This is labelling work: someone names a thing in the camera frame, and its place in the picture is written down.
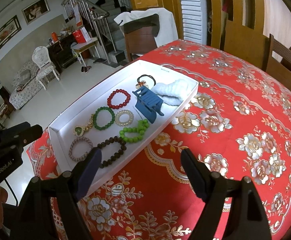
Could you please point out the framed picture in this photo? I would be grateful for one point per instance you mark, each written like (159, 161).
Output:
(9, 30)
(35, 11)

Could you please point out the chair with white cloth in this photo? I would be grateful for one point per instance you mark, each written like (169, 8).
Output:
(146, 30)

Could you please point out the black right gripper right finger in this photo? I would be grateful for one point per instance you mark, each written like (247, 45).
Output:
(247, 218)

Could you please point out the floral sofa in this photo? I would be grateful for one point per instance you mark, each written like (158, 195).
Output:
(25, 85)

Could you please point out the wooden chair right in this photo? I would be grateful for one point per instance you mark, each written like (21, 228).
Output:
(279, 62)

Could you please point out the stair railing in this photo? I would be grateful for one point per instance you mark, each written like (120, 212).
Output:
(96, 18)

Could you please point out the red floral tablecloth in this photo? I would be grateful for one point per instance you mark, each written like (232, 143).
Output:
(238, 124)

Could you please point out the white louvered door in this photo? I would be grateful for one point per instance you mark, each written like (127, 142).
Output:
(194, 20)

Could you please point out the small wooden side table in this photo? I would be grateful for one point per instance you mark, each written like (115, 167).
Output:
(79, 48)

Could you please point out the red gift box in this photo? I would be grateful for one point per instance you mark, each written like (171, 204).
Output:
(81, 35)

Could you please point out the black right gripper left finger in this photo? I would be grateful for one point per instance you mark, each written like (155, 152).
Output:
(34, 216)

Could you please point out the white shallow box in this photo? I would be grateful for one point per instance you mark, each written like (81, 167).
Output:
(118, 126)

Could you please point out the white ornate chair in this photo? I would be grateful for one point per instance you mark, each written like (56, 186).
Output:
(41, 58)

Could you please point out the white fluffy scrunchie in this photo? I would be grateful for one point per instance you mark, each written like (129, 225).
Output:
(173, 94)

